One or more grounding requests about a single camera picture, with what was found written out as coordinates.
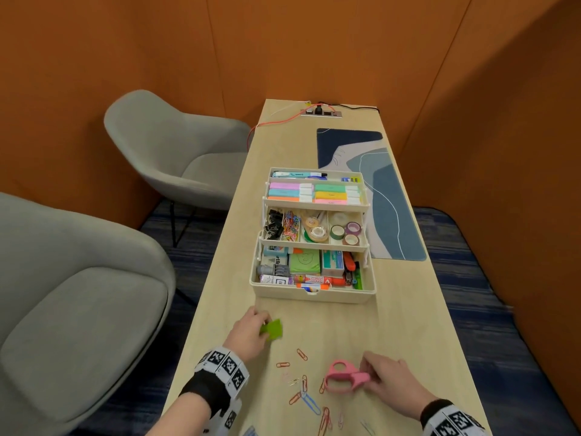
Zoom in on blue patterned desk mat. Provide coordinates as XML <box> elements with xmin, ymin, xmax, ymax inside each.
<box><xmin>316</xmin><ymin>128</ymin><xmax>428</xmax><ymax>262</ymax></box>

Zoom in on large green sticky note block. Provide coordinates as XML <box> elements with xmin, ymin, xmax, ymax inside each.
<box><xmin>289</xmin><ymin>249</ymin><xmax>322</xmax><ymax>275</ymax></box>

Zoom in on white marker wristband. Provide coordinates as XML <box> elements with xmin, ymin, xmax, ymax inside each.
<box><xmin>424</xmin><ymin>403</ymin><xmax>489</xmax><ymax>436</ymax></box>
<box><xmin>194</xmin><ymin>347</ymin><xmax>251</xmax><ymax>436</ymax></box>

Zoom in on grey armchair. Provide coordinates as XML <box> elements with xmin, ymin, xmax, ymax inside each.
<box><xmin>103</xmin><ymin>89</ymin><xmax>252</xmax><ymax>248</ymax></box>
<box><xmin>0</xmin><ymin>192</ymin><xmax>177</xmax><ymax>436</ymax></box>

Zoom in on white tiered organizer box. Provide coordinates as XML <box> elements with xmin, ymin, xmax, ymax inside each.
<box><xmin>249</xmin><ymin>167</ymin><xmax>378</xmax><ymax>305</ymax></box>

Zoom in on teal marker pen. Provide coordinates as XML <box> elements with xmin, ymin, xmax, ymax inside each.
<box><xmin>271</xmin><ymin>170</ymin><xmax>328</xmax><ymax>180</ymax></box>

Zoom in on white cable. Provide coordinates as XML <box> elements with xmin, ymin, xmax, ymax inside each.
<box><xmin>267</xmin><ymin>100</ymin><xmax>312</xmax><ymax>121</ymax></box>

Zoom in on pile of black binder clips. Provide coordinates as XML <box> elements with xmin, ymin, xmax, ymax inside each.
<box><xmin>264</xmin><ymin>209</ymin><xmax>285</xmax><ymax>240</ymax></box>

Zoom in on black wrist strap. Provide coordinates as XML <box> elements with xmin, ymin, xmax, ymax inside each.
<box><xmin>179</xmin><ymin>369</ymin><xmax>232</xmax><ymax>419</ymax></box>
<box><xmin>419</xmin><ymin>398</ymin><xmax>455</xmax><ymax>428</ymax></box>

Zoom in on green sticky note pad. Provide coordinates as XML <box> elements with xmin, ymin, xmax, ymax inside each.
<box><xmin>259</xmin><ymin>319</ymin><xmax>284</xmax><ymax>343</ymax></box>

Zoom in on white blue small box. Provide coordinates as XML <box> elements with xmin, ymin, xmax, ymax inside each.
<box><xmin>261</xmin><ymin>245</ymin><xmax>290</xmax><ymax>267</ymax></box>

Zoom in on table power socket panel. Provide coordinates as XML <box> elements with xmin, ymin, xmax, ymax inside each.
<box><xmin>300</xmin><ymin>106</ymin><xmax>343</xmax><ymax>118</ymax></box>

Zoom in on scattered coloured paper clips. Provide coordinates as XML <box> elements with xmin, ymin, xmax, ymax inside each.
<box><xmin>243</xmin><ymin>348</ymin><xmax>377</xmax><ymax>436</ymax></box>

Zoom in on heap of boxed paper clips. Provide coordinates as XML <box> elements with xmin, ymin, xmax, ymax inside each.
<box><xmin>281</xmin><ymin>211</ymin><xmax>301</xmax><ymax>243</ymax></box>

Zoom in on person's left forearm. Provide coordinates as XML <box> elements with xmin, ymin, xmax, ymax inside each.
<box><xmin>146</xmin><ymin>392</ymin><xmax>212</xmax><ymax>436</ymax></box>

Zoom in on row of pastel highlighters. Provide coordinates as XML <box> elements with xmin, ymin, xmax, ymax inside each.
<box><xmin>267</xmin><ymin>181</ymin><xmax>362</xmax><ymax>206</ymax></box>

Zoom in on person's right hand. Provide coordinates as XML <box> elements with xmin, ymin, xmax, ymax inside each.
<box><xmin>360</xmin><ymin>351</ymin><xmax>439</xmax><ymax>421</ymax></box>

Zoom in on pink scissors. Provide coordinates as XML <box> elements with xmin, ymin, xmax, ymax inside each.
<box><xmin>323</xmin><ymin>360</ymin><xmax>372</xmax><ymax>395</ymax></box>

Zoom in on teal staples box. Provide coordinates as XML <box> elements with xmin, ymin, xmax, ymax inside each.
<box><xmin>320</xmin><ymin>250</ymin><xmax>345</xmax><ymax>278</ymax></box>

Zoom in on red cable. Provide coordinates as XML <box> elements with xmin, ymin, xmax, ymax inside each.
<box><xmin>246</xmin><ymin>101</ymin><xmax>337</xmax><ymax>150</ymax></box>

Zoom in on person's left hand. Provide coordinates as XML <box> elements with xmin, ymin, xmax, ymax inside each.
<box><xmin>222</xmin><ymin>307</ymin><xmax>273</xmax><ymax>364</ymax></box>

